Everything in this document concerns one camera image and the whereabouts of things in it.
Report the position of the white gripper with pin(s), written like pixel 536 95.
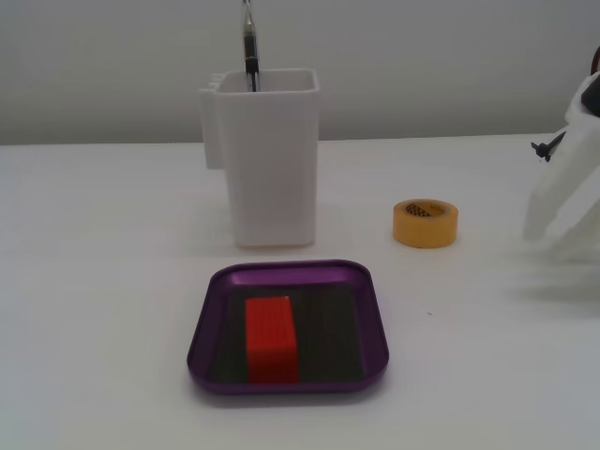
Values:
pixel 573 187

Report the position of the yellow tape roll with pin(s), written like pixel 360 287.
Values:
pixel 424 230

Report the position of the white pen holder box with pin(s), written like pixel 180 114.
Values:
pixel 269 169

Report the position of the red ribbed block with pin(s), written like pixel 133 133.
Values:
pixel 272 337

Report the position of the black silver pen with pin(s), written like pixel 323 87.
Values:
pixel 250 42

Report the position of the purple metal tray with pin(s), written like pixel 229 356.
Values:
pixel 206 347

